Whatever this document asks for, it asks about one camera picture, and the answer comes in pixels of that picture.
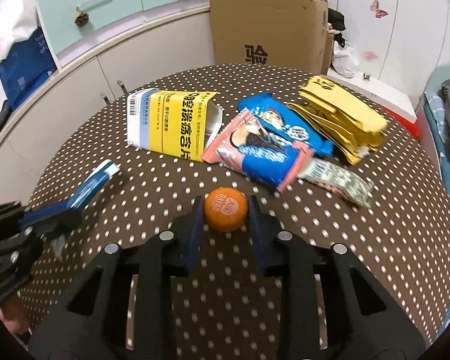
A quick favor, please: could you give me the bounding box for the yellow white medicine box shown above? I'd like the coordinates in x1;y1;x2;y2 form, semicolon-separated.
127;88;224;162

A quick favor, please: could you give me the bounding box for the orange round ball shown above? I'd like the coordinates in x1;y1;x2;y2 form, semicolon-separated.
204;187;248;233

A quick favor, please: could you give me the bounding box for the small white green wrapper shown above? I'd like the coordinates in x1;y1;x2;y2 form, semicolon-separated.
297;158;374;208

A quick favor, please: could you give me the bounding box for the pink blue snack bag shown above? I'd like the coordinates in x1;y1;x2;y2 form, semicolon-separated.
201;109;314;193

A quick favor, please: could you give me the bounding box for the yellow plastic bag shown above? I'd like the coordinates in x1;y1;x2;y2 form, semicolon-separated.
287;76;388;165

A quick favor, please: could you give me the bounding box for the blue snack wrapper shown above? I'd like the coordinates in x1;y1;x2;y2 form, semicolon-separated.
238;93;334;157

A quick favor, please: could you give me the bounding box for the beige curved cabinet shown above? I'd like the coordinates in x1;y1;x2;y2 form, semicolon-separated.
0;7;215;204

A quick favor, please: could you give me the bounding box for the brown polka dot tablecloth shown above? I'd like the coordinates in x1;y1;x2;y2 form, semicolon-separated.
25;64;450;359

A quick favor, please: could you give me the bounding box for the pinecone on left drawer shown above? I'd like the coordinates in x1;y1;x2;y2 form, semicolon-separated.
74;7;90;29

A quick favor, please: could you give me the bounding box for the blue white shopping bag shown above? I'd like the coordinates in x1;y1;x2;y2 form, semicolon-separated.
0;0;57;111

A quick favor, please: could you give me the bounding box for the mint green drawer unit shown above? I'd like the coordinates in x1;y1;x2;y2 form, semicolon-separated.
36;0;210;56

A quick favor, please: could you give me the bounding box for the red bench with white top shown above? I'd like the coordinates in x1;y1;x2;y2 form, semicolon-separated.
328;68;420;140

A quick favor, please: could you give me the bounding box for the bed with blue sheet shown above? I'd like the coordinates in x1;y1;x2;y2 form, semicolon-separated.
417;63;450;331

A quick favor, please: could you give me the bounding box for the large brown cardboard box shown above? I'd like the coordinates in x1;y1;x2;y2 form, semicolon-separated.
209;0;328;74

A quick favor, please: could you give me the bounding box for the white plastic bag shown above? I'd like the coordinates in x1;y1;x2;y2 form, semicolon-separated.
331;41;359;79

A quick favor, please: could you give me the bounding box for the black clothing behind box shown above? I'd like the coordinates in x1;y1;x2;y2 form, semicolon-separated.
328;8;346;47

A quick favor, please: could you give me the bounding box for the pink butterfly wall sticker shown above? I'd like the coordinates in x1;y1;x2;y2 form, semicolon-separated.
370;0;388;19

